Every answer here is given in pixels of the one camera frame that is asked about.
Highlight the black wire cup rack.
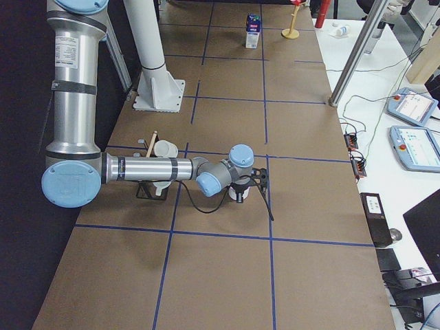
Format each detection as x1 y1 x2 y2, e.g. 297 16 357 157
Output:
132 138 169 201

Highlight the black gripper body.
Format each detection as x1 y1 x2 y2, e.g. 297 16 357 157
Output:
230 184 250 197

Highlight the aluminium frame post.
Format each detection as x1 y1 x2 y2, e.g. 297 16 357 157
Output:
328 0 388 107

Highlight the red cylinder bottle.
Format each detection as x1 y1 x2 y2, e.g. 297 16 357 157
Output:
315 0 332 29

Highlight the orange connector board near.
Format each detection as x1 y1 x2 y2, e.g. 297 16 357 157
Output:
350 156 366 179

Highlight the white cup on rack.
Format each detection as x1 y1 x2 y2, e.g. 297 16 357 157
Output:
153 140 179 158
152 181 171 199

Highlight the orange connector board far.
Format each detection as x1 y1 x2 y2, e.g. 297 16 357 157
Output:
344 132 358 151

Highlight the black box with white label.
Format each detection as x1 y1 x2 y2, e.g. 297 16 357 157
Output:
360 192 393 248

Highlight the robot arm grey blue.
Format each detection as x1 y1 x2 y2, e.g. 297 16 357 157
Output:
41 1 256 208

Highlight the teach pendant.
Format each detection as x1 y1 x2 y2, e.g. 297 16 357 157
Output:
386 87 438 127
388 126 439 173

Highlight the white cup on rack upper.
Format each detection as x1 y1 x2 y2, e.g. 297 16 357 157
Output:
153 140 179 158

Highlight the white cup on rack lower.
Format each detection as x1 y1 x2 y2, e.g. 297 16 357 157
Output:
152 181 171 199

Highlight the black monitor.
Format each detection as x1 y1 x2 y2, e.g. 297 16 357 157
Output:
403 193 439 273

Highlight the orange connector board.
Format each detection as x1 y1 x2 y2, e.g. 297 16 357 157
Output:
350 156 366 179
344 132 358 151

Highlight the white mounting pole with base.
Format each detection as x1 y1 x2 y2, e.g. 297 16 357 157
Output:
124 0 186 113

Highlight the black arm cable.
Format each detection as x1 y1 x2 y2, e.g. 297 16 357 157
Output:
178 166 276 221

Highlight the wooden mug tree stand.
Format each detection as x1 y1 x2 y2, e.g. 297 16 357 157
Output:
281 0 306 40

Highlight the white tube on paper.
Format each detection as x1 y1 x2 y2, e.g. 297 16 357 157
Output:
330 25 351 39

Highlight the white smiley mug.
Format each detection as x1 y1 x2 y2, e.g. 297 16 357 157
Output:
228 188 250 203

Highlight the blue milk carton green cap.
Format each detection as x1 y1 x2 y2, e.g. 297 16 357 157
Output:
245 13 261 49

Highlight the teach pendant near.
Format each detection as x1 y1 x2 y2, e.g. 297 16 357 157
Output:
388 126 439 173

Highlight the teach pendant far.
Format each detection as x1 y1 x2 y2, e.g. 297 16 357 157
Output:
386 87 438 127

